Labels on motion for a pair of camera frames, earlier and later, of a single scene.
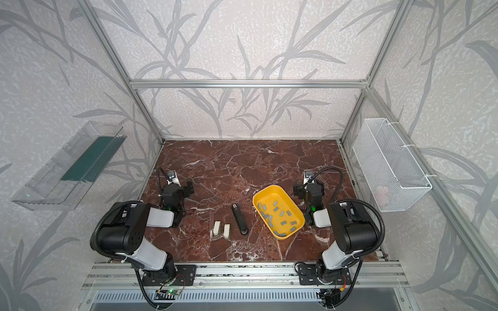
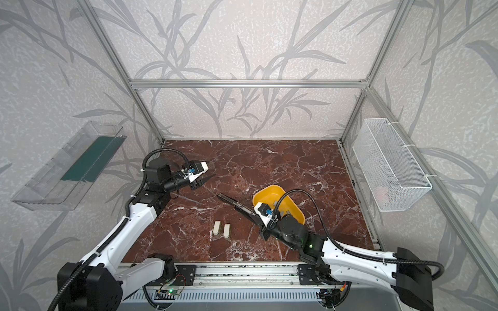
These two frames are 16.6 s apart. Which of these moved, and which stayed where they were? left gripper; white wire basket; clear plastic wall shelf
Moved: left gripper
Stayed: white wire basket; clear plastic wall shelf
